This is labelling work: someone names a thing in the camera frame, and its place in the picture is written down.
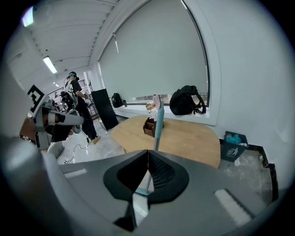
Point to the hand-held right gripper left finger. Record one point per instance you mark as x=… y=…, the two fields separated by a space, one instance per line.
x=92 y=184

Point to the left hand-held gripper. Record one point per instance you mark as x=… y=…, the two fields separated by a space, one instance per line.
x=41 y=113

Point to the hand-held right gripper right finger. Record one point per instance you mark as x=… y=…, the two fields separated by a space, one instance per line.
x=207 y=196

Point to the black flat panel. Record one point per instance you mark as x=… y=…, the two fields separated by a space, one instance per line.
x=104 y=110

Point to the crumpled white paper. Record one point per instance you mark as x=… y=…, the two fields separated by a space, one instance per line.
x=237 y=161

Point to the brown wooden cabinet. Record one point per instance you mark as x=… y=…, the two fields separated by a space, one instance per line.
x=26 y=129

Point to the small black backpack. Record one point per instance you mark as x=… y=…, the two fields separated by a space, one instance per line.
x=116 y=100

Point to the dark blue trash bin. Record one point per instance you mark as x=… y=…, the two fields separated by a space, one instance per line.
x=232 y=149

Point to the dark drink bottle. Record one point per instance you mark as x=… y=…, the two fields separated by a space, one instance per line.
x=125 y=103

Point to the round wooden table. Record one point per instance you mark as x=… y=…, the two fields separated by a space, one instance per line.
x=184 y=140

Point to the long ceiling light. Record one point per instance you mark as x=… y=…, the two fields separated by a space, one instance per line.
x=50 y=65

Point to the brown wooden organizer box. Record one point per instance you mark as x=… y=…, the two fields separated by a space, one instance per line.
x=149 y=129

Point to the golden figurine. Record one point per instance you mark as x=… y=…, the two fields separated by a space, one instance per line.
x=150 y=107

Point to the pink bottle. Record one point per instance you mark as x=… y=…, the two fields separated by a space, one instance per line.
x=156 y=101

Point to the large black backpack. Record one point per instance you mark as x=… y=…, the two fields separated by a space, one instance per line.
x=184 y=101

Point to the grey roller blind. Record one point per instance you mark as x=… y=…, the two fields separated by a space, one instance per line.
x=156 y=57

